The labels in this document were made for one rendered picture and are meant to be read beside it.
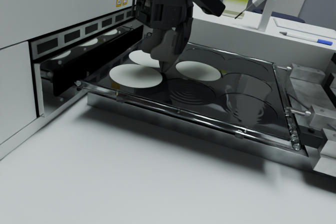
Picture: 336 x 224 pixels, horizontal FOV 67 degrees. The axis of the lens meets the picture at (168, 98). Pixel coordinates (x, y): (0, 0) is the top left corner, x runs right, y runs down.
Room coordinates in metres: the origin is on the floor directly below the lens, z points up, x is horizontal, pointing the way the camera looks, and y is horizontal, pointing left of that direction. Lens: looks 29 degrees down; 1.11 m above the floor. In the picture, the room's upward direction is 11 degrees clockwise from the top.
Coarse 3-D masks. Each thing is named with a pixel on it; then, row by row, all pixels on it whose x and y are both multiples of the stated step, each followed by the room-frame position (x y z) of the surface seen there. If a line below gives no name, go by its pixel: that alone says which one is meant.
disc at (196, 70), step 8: (176, 64) 0.53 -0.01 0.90; (184, 64) 0.53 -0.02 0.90; (192, 64) 0.54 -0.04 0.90; (200, 64) 0.55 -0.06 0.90; (184, 72) 0.49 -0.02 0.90; (192, 72) 0.50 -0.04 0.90; (200, 72) 0.51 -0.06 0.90; (208, 72) 0.51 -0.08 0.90; (216, 72) 0.52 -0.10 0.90; (208, 80) 0.47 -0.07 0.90
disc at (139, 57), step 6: (132, 54) 0.54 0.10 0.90; (138, 54) 0.54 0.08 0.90; (144, 54) 0.55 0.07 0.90; (132, 60) 0.50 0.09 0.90; (138, 60) 0.51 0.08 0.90; (144, 60) 0.51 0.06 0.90; (150, 60) 0.52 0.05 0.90; (156, 60) 0.53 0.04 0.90; (150, 66) 0.49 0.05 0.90; (156, 66) 0.49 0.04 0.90
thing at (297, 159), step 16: (96, 96) 0.42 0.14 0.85; (128, 112) 0.41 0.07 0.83; (144, 112) 0.40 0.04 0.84; (160, 112) 0.40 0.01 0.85; (176, 128) 0.39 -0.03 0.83; (192, 128) 0.38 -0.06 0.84; (208, 128) 0.38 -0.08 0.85; (224, 144) 0.37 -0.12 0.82; (240, 144) 0.37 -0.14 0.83; (256, 144) 0.36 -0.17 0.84; (272, 144) 0.36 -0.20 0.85; (272, 160) 0.36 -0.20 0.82; (288, 160) 0.35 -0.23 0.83; (304, 160) 0.35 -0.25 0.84
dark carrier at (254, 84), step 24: (192, 48) 0.66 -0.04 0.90; (96, 72) 0.41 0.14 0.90; (168, 72) 0.47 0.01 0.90; (240, 72) 0.55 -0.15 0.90; (264, 72) 0.58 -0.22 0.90; (144, 96) 0.36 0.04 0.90; (168, 96) 0.38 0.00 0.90; (192, 96) 0.39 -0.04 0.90; (216, 96) 0.41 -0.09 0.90; (240, 96) 0.43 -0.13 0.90; (264, 96) 0.45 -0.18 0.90; (240, 120) 0.34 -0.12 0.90; (264, 120) 0.36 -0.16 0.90
